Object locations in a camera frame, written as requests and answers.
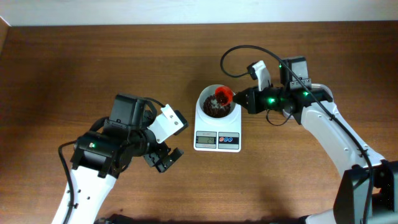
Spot right black cable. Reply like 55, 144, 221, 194
220, 45, 374, 224

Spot orange measuring scoop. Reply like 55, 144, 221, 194
215, 86, 234, 106

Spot black cable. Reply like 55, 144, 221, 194
220, 45, 374, 224
57, 140, 78, 224

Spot left black cable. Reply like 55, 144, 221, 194
57, 140, 78, 224

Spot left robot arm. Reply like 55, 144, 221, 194
52, 94, 188, 223

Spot white round bowl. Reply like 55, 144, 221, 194
197, 85, 237, 119

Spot adzuki beans in bowl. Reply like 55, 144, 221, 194
203, 93, 231, 118

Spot white digital kitchen scale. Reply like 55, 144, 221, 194
193, 100, 242, 152

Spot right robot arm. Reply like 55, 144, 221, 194
233, 57, 397, 223

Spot clear plastic food container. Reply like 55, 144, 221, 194
282, 83, 333, 118

